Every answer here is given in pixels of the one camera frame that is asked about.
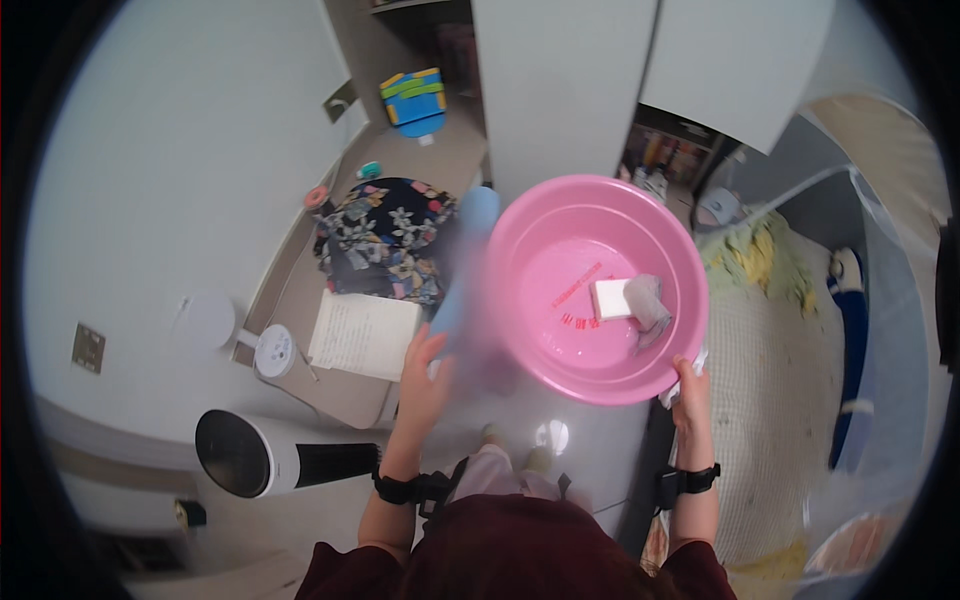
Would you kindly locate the person's left hand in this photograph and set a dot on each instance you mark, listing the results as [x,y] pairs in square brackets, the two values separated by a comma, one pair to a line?
[421,386]

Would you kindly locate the person's right hand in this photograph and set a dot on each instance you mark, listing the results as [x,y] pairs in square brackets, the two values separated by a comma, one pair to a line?
[694,409]

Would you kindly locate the person's left fingers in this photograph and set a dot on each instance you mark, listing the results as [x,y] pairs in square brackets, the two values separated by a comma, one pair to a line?
[429,349]

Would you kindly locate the pink plastic basin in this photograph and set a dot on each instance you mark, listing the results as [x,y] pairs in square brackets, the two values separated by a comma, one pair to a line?
[559,292]

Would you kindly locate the white cloth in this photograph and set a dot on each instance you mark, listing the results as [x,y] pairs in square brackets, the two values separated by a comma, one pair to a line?
[670,391]

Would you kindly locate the white paper notebook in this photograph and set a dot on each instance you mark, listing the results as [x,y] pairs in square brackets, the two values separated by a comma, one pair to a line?
[364,334]

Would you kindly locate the beige table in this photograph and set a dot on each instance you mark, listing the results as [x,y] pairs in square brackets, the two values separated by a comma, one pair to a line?
[349,401]

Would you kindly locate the light blue padded roll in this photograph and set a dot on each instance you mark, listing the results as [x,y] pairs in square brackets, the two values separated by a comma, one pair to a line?
[469,255]

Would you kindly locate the dark floral cloth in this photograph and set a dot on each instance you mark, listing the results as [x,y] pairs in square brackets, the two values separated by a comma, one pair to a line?
[382,236]

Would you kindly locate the person's legs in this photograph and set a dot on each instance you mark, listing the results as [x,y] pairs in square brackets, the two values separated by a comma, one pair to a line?
[502,469]

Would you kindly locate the black wrist band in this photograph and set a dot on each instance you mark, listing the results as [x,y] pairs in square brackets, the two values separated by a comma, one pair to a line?
[686,480]
[405,489]

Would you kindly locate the small white desk fan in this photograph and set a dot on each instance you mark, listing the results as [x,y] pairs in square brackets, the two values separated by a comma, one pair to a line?
[255,341]

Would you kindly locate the white black tower fan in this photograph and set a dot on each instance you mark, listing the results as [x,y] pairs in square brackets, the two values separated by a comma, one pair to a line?
[281,455]

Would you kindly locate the white square soap bar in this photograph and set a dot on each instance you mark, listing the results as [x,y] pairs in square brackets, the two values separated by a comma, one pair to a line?
[609,298]

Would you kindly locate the small teal white toy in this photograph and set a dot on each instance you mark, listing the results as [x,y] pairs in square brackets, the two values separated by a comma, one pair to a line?
[368,171]

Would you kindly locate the pink tape roll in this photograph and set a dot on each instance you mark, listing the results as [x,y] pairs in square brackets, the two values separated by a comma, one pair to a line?
[316,197]

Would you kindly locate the person's body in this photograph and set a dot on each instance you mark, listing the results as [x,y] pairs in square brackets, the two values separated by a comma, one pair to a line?
[517,555]

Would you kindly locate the grey rag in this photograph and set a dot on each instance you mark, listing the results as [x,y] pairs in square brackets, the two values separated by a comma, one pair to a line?
[649,306]

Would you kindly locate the blue yellow toy stool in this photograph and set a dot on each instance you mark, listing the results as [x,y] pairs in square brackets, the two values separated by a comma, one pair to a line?
[413,101]

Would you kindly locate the white wardrobe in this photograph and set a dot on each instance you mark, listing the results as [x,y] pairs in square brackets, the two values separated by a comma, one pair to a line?
[566,90]

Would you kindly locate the shelf with bottles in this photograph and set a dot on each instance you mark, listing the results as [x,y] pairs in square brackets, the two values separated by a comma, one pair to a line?
[667,156]

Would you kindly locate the white round device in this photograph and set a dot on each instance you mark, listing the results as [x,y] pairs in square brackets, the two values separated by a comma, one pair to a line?
[718,205]

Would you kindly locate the yellow green blanket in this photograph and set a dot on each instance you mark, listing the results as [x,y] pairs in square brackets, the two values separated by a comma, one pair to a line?
[757,259]

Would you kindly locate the checked bed mattress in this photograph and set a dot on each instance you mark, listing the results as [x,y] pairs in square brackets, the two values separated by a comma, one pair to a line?
[769,405]

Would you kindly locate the blue white plush toy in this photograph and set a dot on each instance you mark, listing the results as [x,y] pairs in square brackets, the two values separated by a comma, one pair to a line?
[851,337]

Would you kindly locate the clear mosquito net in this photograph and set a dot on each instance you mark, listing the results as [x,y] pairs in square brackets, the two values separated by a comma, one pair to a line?
[889,247]

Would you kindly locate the metal wall socket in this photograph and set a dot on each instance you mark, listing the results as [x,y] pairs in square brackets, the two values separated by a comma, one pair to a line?
[88,348]

